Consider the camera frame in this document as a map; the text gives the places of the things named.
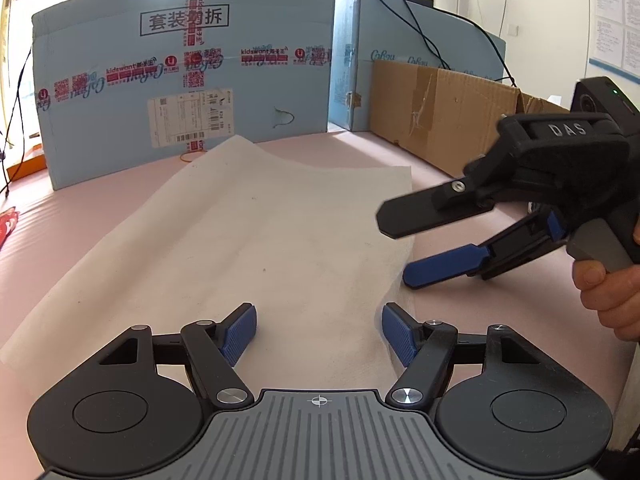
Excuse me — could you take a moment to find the white fabric shopping bag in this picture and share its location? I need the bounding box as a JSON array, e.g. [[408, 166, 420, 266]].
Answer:
[[1, 136, 412, 394]]

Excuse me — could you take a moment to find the orange rubber band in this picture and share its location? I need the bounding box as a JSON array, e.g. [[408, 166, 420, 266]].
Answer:
[[179, 150, 206, 164]]

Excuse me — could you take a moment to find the red paper decoration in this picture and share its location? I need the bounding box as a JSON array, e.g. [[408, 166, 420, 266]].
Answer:
[[0, 207, 20, 247]]

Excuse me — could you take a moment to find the black cable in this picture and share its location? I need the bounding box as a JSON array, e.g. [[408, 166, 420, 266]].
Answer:
[[344, 0, 516, 87]]

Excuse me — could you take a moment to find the orange flat box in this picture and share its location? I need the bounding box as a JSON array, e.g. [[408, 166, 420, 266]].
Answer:
[[8, 143, 47, 181]]

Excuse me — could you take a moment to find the light blue cardboard box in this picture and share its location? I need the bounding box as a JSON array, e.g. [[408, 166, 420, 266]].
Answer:
[[32, 0, 506, 188]]

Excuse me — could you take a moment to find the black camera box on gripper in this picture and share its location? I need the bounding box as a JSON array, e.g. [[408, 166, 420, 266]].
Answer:
[[570, 76, 640, 136]]

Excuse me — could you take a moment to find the person's right hand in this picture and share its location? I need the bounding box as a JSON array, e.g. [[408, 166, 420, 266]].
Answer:
[[572, 260, 640, 342]]

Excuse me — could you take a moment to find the brown cardboard box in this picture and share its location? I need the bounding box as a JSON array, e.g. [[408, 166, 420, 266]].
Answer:
[[369, 61, 566, 177]]

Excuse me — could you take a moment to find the wall information poster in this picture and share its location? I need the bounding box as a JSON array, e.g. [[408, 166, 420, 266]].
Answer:
[[588, 0, 639, 84]]

